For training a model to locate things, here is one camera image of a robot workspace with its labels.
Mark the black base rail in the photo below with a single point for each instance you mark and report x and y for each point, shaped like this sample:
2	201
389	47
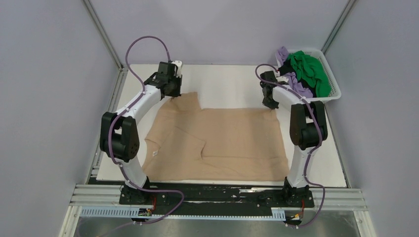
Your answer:
206	199

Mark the left corner metal post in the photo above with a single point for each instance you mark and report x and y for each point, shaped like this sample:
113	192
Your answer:
102	32

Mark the green t shirt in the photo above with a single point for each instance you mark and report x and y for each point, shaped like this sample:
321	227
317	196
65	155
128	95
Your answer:
311	70

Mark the right corner metal post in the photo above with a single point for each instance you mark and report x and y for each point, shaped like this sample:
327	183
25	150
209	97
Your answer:
338	25

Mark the beige t shirt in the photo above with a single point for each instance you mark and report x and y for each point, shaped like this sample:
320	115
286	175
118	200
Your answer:
187	142

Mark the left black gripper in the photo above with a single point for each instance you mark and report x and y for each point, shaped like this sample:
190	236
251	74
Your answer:
177	93

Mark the corner metal post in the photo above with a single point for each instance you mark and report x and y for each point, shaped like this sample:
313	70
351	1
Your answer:
338	25
102	32

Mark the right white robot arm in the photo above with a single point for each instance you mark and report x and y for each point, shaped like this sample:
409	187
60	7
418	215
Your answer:
308	129

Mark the aluminium frame rail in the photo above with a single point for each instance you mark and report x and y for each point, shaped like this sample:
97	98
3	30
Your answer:
108	195

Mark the white plastic laundry basket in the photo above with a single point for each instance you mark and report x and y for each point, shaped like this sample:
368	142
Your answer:
335	93

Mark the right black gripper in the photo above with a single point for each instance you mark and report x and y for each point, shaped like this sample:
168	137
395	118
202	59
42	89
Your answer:
270	105

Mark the black garment in basket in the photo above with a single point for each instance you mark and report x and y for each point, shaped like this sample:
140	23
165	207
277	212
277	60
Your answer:
299	85

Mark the white slotted cable duct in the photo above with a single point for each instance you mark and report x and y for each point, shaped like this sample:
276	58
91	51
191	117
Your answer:
139	213

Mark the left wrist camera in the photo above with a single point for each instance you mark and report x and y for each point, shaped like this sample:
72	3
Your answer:
178	68

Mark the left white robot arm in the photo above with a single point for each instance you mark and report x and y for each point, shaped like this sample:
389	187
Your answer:
119	137

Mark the lavender t shirt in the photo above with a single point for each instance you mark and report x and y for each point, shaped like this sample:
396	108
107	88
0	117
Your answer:
281	56

